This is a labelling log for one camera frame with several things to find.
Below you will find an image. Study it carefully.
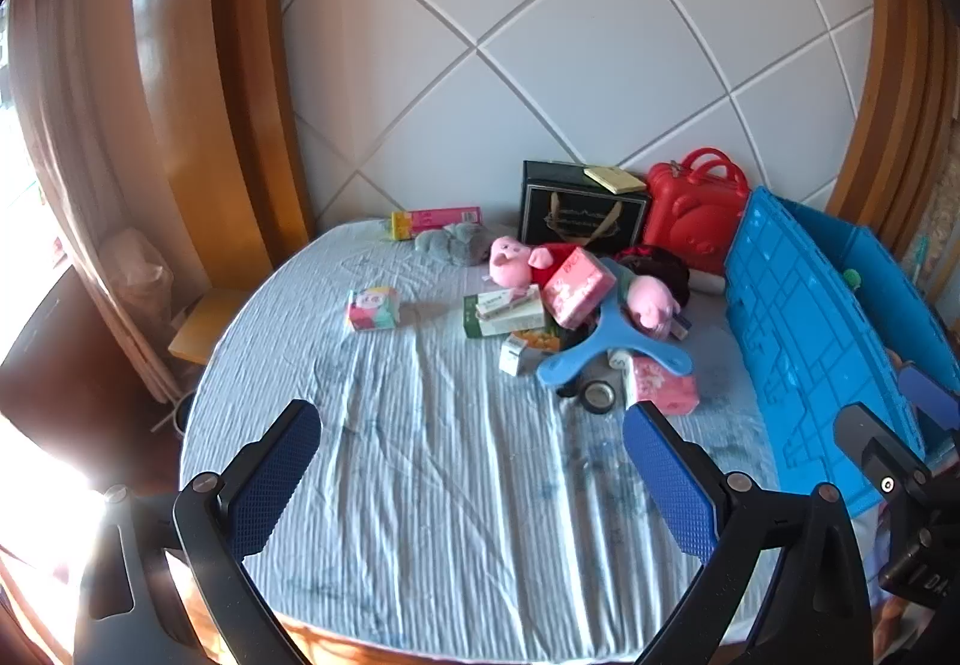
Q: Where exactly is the green white medicine box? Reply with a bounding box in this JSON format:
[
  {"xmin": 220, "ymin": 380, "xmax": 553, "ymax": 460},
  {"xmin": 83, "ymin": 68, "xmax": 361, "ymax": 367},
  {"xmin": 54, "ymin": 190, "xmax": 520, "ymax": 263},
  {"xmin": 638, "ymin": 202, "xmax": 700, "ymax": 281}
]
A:
[{"xmin": 463, "ymin": 293, "xmax": 547, "ymax": 340}]

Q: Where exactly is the blue plastic boomerang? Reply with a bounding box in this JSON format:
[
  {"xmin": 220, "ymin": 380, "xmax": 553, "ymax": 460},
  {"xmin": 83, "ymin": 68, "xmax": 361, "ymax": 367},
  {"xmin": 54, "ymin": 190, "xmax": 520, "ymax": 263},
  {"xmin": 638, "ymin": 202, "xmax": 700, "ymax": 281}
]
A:
[{"xmin": 536, "ymin": 257, "xmax": 695, "ymax": 387}]

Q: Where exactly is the pink tissue pack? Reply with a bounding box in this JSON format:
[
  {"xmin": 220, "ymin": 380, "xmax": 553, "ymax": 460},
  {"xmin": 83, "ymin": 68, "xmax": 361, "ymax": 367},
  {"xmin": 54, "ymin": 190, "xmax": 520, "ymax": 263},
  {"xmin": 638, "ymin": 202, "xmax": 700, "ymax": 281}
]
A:
[
  {"xmin": 541, "ymin": 250, "xmax": 617, "ymax": 327},
  {"xmin": 622, "ymin": 356, "xmax": 700, "ymax": 417}
]

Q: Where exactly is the blue plastic crate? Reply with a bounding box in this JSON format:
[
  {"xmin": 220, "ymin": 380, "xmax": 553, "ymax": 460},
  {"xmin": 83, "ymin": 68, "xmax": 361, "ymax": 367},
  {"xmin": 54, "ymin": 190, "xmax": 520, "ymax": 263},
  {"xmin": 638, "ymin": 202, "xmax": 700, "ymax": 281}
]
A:
[{"xmin": 724, "ymin": 186, "xmax": 960, "ymax": 516}]

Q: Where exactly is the grey plush toy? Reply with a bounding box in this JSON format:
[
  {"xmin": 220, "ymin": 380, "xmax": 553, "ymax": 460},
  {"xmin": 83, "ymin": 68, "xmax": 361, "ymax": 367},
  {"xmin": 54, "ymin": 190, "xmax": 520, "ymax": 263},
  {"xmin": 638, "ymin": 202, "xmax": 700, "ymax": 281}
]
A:
[{"xmin": 416, "ymin": 222, "xmax": 492, "ymax": 268}]

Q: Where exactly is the dark maroon cloth bag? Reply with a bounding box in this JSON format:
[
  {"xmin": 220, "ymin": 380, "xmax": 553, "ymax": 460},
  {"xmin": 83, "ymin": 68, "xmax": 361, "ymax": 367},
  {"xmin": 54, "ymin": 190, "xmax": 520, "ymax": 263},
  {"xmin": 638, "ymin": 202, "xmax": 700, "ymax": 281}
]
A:
[{"xmin": 615, "ymin": 245, "xmax": 691, "ymax": 306}]

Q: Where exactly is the colourful sanitary pad pack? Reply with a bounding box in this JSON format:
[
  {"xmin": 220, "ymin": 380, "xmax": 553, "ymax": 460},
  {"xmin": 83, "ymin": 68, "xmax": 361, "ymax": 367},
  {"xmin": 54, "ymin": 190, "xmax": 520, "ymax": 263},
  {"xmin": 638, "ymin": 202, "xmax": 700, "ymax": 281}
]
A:
[{"xmin": 345, "ymin": 286, "xmax": 401, "ymax": 334}]

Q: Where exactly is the light blue striped bed sheet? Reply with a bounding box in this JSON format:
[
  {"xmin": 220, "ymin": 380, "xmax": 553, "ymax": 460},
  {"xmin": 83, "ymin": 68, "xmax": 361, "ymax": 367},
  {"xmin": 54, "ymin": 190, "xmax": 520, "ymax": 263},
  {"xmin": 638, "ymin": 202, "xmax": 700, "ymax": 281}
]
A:
[{"xmin": 178, "ymin": 220, "xmax": 882, "ymax": 662}]

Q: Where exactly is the yellow sticky notepad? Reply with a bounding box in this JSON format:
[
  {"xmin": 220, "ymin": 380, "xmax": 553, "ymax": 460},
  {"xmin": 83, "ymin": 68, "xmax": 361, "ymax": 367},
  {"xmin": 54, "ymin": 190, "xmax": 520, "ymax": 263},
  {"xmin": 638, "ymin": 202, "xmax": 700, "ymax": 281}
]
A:
[{"xmin": 585, "ymin": 166, "xmax": 647, "ymax": 195}]

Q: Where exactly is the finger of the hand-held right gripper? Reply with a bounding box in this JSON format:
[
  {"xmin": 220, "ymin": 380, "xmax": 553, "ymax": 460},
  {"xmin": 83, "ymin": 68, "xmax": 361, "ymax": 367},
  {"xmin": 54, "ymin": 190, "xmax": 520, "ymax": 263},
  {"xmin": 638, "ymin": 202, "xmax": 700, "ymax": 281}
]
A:
[
  {"xmin": 898, "ymin": 365, "xmax": 960, "ymax": 441},
  {"xmin": 835, "ymin": 402, "xmax": 931, "ymax": 508}
]

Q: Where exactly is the wooden nightstand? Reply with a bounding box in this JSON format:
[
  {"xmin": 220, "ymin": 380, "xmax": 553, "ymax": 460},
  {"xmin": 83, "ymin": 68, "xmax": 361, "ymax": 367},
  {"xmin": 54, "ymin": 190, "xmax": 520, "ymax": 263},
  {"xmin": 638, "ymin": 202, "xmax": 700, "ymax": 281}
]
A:
[{"xmin": 169, "ymin": 290, "xmax": 248, "ymax": 366}]

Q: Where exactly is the clear plastic bag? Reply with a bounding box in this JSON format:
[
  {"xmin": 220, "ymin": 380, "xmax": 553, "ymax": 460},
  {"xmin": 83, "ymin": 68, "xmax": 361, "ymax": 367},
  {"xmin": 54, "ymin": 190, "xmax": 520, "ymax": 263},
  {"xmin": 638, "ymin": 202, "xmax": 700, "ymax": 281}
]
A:
[{"xmin": 101, "ymin": 230, "xmax": 173, "ymax": 336}]

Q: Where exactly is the pink yellow canister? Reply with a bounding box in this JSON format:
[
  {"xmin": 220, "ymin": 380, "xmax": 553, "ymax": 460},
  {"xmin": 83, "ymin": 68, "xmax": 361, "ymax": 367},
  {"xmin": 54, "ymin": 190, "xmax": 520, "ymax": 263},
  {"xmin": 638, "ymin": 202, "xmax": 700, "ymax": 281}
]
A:
[{"xmin": 390, "ymin": 207, "xmax": 485, "ymax": 242}]

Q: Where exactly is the red toy suitcase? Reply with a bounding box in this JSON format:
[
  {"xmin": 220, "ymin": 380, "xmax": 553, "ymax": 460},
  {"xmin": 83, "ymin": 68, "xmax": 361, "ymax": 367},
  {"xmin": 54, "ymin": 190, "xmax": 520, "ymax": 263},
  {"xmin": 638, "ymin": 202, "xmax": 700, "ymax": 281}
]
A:
[{"xmin": 643, "ymin": 147, "xmax": 751, "ymax": 276}]

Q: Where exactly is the pink pig plush red dress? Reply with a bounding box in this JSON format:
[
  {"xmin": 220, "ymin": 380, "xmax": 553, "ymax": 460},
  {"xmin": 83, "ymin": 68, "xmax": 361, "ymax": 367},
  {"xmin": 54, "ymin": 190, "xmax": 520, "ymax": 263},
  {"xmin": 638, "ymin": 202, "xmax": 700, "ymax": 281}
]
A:
[{"xmin": 489, "ymin": 235, "xmax": 593, "ymax": 289}]

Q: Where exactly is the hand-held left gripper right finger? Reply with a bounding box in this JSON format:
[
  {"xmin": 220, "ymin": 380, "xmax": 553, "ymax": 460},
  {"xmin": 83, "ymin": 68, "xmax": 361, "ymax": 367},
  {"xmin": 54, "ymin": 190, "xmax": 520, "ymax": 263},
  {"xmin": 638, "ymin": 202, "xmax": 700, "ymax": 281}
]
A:
[{"xmin": 622, "ymin": 401, "xmax": 875, "ymax": 665}]

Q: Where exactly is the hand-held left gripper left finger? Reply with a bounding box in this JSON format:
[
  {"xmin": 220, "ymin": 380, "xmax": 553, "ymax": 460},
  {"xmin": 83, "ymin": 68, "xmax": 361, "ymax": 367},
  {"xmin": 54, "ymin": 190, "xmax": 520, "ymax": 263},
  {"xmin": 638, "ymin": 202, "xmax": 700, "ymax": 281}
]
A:
[{"xmin": 73, "ymin": 399, "xmax": 323, "ymax": 665}]

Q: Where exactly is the orange printed box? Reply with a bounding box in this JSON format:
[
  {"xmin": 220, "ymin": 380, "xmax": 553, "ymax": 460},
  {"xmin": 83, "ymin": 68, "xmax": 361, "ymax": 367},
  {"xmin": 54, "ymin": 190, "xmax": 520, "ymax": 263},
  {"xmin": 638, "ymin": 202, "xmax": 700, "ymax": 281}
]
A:
[{"xmin": 514, "ymin": 327, "xmax": 563, "ymax": 354}]

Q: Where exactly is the pink white slim box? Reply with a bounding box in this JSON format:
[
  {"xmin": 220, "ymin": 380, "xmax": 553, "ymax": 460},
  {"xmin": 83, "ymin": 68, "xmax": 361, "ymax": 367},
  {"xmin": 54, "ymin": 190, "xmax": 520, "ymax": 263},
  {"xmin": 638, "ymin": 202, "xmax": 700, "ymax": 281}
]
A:
[{"xmin": 475, "ymin": 286, "xmax": 542, "ymax": 322}]

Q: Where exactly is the beige curtain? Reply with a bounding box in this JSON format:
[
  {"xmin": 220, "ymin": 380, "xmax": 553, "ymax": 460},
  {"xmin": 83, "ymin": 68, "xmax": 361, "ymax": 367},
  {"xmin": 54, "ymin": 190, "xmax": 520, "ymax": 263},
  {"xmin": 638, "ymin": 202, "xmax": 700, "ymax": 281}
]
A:
[{"xmin": 7, "ymin": 0, "xmax": 188, "ymax": 403}]

